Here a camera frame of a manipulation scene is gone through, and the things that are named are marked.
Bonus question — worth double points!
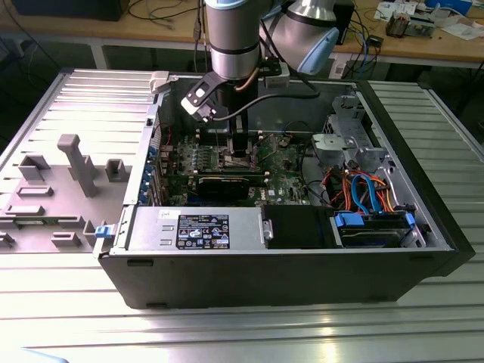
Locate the black tower box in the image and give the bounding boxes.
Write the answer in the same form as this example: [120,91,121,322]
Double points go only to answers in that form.
[334,0,356,46]

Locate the black looped wire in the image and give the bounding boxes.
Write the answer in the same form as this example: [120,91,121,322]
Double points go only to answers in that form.
[299,143,330,207]

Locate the grey parts rack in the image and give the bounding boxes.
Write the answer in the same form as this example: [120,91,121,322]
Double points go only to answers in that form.
[0,134,133,254]

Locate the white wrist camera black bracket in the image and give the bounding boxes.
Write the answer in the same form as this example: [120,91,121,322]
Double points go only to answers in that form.
[180,70,228,123]

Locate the hard disk in blue carrier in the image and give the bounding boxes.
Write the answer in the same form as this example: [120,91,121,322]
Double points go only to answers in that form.
[331,211,417,250]

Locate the metal drive cage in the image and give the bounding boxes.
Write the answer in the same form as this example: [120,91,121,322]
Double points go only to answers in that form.
[312,94,396,178]

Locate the thin red wire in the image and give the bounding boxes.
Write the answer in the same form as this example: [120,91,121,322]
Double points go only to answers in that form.
[152,123,174,147]

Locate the blue network cable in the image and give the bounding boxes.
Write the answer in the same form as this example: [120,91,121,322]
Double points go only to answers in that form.
[360,29,374,73]

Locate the wooden desk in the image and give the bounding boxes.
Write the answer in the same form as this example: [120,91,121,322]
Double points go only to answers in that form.
[0,0,484,71]

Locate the metal heat sink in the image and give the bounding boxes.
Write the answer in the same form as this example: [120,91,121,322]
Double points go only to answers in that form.
[385,12,412,39]

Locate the black open PC case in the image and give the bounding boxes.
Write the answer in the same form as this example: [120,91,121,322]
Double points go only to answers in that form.
[92,70,476,311]

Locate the blue cardboard box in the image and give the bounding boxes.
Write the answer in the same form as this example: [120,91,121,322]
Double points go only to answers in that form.
[423,0,473,14]

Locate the CPU socket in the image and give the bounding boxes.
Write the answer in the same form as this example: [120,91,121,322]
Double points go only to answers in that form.
[219,146,260,170]

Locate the orange wire bundle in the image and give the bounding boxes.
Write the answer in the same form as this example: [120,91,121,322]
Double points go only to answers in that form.
[324,166,399,215]

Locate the blue expansion slot retainers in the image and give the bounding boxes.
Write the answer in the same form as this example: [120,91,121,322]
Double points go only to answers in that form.
[138,145,158,205]

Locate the beige plastic case latch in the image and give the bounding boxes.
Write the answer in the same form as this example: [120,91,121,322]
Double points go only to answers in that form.
[149,70,170,95]

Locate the metal socket cover frame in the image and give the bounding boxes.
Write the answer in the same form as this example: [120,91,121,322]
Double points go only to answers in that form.
[251,134,283,167]

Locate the pale blue rounded object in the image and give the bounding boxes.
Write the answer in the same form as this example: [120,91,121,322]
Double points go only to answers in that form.
[20,346,71,363]

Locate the blue flat data wire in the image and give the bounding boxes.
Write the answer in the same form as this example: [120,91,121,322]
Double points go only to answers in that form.
[350,172,383,217]

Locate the black plastic shroud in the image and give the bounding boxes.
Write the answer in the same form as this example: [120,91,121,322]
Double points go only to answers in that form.
[262,205,337,250]

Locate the black camera cable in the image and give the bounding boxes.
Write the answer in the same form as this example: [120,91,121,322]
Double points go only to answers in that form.
[209,92,321,122]

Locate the large black case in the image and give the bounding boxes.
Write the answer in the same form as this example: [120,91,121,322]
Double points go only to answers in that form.
[11,0,130,22]

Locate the black RAM slot row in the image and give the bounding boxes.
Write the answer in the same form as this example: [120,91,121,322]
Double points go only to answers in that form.
[196,168,268,185]
[198,128,264,147]

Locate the silver power supply unit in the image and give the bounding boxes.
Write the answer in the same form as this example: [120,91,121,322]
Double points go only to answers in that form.
[126,206,265,253]

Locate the black rating label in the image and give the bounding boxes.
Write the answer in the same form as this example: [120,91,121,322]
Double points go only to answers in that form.
[176,213,231,250]

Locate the hanging grey cable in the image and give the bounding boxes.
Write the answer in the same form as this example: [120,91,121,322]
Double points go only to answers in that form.
[191,0,209,73]

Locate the green motherboard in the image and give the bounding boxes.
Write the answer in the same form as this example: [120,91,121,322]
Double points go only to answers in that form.
[158,130,315,207]

